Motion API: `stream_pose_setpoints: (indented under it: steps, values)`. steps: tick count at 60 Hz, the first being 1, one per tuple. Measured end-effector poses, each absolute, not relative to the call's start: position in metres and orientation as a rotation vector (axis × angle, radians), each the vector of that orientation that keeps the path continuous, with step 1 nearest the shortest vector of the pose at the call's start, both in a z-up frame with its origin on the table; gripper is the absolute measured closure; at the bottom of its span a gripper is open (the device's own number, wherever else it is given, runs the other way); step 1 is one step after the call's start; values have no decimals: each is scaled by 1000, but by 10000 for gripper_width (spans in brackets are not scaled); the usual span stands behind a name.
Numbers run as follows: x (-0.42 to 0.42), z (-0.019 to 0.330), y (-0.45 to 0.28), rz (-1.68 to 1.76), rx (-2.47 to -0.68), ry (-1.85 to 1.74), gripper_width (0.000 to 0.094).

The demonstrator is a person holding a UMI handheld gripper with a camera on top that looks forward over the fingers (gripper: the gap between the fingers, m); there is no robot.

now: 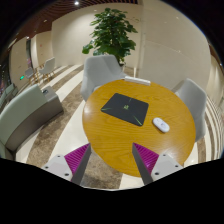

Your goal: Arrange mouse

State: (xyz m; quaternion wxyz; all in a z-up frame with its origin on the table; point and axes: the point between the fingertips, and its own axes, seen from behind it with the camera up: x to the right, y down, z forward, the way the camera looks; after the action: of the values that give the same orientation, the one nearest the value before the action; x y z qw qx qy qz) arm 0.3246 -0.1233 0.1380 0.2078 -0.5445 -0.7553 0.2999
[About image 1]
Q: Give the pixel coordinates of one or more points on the round wooden table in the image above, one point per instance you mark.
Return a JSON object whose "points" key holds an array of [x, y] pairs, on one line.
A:
{"points": [[112, 138]]}

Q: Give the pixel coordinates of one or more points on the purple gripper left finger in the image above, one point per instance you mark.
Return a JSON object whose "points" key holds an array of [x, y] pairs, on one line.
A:
{"points": [[71, 166]]}

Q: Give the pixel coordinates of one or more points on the white computer mouse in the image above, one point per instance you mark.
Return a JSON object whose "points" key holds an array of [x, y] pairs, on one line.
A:
{"points": [[161, 125]]}

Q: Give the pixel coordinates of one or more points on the grey chair right side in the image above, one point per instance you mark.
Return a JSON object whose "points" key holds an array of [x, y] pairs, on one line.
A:
{"points": [[194, 97]]}

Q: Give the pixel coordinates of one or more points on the white chair far left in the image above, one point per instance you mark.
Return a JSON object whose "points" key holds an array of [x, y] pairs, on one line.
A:
{"points": [[48, 68]]}

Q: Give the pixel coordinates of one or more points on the grey green sofa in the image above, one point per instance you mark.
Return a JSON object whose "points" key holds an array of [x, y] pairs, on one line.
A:
{"points": [[26, 113]]}

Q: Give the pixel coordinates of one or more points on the grey chair far left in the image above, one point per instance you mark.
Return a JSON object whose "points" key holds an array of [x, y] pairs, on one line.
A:
{"points": [[30, 75]]}

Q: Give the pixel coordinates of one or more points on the large green potted plant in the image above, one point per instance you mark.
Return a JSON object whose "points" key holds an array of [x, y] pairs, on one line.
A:
{"points": [[111, 35]]}

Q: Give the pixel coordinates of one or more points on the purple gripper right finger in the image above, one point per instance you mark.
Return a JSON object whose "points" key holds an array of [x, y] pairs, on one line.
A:
{"points": [[153, 166]]}

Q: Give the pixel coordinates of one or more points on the grey chair behind table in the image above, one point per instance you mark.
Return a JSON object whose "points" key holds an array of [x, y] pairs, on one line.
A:
{"points": [[99, 70]]}

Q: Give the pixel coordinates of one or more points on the black mouse pad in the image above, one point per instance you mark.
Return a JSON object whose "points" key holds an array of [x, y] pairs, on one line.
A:
{"points": [[126, 108]]}

